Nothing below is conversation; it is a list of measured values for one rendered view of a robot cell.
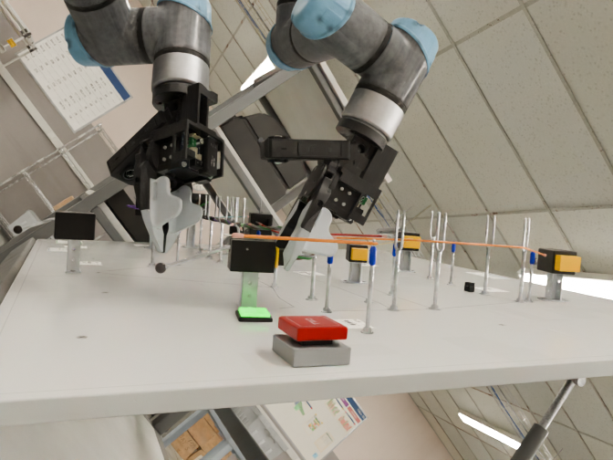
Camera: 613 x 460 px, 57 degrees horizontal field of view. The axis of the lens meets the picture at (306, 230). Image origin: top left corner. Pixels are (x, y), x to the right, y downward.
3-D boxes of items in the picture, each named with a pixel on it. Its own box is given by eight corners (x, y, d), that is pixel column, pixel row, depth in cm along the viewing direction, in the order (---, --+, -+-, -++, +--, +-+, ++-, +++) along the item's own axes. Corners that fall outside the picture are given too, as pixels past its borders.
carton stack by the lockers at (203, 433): (166, 438, 768) (215, 398, 791) (163, 431, 799) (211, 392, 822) (202, 484, 783) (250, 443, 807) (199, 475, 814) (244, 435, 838)
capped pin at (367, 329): (358, 331, 64) (364, 237, 63) (367, 330, 65) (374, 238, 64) (366, 334, 63) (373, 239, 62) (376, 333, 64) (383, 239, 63)
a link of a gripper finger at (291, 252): (327, 284, 68) (353, 219, 71) (285, 261, 66) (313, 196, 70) (316, 287, 71) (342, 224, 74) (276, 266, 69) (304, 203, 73)
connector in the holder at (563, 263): (574, 270, 96) (576, 256, 96) (579, 272, 94) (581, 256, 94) (554, 269, 96) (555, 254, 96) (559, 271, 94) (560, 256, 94)
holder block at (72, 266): (12, 268, 92) (15, 208, 92) (91, 269, 97) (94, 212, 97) (9, 272, 88) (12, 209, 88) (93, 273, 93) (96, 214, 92)
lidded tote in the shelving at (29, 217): (4, 224, 688) (28, 208, 697) (10, 224, 728) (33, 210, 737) (36, 263, 699) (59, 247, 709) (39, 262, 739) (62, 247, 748)
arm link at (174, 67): (140, 63, 75) (183, 90, 82) (138, 94, 74) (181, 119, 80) (182, 46, 71) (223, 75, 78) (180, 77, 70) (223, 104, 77)
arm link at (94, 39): (57, -25, 75) (138, -29, 74) (91, 43, 84) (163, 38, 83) (43, 15, 71) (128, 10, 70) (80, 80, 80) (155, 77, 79)
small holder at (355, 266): (360, 277, 111) (363, 242, 110) (368, 285, 102) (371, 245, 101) (337, 277, 110) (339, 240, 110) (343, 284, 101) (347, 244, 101)
